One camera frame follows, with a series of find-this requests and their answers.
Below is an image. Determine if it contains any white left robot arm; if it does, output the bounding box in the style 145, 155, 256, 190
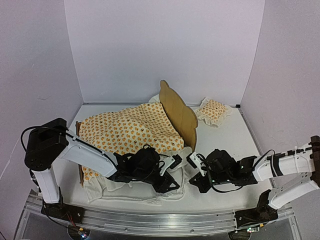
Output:
21, 118, 182, 219

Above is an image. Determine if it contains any small duck print pillow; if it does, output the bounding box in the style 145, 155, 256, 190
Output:
194, 97, 233, 128

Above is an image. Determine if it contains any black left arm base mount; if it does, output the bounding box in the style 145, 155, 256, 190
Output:
41, 187, 85, 224

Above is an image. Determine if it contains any duck print mattress cushion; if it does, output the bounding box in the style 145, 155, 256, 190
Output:
78, 100, 192, 206

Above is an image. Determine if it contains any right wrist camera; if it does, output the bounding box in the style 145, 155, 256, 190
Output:
186, 152, 207, 177

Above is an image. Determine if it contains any aluminium front rail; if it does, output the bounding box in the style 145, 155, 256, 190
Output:
23, 189, 293, 235

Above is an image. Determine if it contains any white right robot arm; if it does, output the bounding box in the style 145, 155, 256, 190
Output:
186, 135, 320, 222

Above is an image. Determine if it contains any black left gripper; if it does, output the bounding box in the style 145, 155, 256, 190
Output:
134, 168, 180, 194

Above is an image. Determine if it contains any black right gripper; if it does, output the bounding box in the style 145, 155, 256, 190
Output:
190, 170, 232, 194

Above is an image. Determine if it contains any wooden pet bed frame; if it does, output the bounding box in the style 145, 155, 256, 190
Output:
74, 79, 199, 187

